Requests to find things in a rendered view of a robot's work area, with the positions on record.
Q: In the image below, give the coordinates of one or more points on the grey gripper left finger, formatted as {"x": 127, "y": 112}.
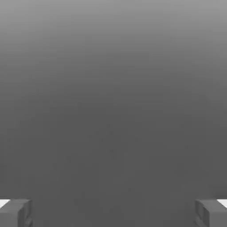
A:
{"x": 14, "y": 213}

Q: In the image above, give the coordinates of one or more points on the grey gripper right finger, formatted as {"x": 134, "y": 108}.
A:
{"x": 213, "y": 213}

